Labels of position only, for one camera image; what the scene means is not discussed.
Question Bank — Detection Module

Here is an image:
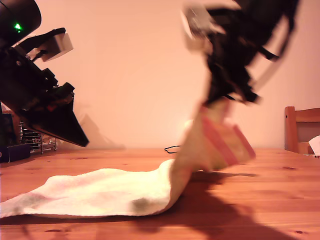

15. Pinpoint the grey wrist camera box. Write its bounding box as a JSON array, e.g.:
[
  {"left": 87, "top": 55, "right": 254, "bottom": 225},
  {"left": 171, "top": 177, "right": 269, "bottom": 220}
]
[
  {"left": 14, "top": 27, "right": 74, "bottom": 63},
  {"left": 181, "top": 4, "right": 226, "bottom": 55}
]

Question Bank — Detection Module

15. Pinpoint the wooden chair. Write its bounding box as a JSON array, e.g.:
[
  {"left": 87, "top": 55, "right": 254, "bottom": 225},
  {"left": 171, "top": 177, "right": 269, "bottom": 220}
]
[{"left": 284, "top": 105, "right": 320, "bottom": 155}]

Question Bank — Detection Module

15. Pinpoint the chrome wire utensil holder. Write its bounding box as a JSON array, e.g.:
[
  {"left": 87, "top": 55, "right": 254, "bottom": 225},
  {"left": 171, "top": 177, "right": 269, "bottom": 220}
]
[{"left": 18, "top": 121, "right": 57, "bottom": 154}]

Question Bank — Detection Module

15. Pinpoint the cream terry tea towel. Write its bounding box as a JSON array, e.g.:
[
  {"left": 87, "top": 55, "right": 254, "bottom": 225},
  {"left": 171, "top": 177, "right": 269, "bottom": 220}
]
[{"left": 0, "top": 99, "right": 257, "bottom": 218}]

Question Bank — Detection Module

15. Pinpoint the dark blue box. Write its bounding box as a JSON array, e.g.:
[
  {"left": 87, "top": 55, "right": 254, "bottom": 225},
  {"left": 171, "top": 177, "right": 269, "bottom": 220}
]
[{"left": 0, "top": 143, "right": 31, "bottom": 163}]

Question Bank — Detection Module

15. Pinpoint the thin black camera cable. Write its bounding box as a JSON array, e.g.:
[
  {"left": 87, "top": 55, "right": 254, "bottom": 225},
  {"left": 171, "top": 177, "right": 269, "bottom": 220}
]
[{"left": 164, "top": 144, "right": 181, "bottom": 154}]

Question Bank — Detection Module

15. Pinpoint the white tissue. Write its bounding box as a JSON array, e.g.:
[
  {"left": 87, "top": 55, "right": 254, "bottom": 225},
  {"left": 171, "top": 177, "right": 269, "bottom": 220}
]
[{"left": 307, "top": 135, "right": 320, "bottom": 159}]

